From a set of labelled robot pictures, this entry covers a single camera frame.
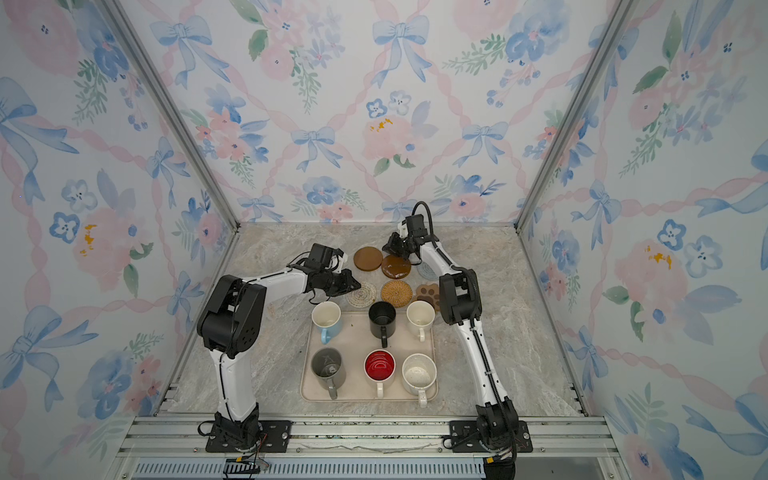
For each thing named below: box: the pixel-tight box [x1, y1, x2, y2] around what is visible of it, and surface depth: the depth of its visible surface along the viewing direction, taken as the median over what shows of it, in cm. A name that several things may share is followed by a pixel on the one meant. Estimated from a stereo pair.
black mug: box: [369, 301, 397, 349], surface depth 88 cm
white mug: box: [402, 353, 438, 409], surface depth 80 cm
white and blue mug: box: [312, 300, 343, 345], surface depth 87 cm
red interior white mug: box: [363, 349, 397, 399], surface depth 80 cm
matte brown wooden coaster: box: [353, 246, 383, 272], surface depth 112 cm
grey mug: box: [311, 347, 347, 400], surface depth 77 cm
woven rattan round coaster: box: [381, 280, 413, 308], surface depth 102 cm
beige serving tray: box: [300, 312, 439, 408], surface depth 84 cm
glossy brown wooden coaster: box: [381, 255, 412, 279], surface depth 109 cm
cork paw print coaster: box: [413, 283, 440, 313], surface depth 103 cm
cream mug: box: [406, 300, 436, 343], surface depth 88 cm
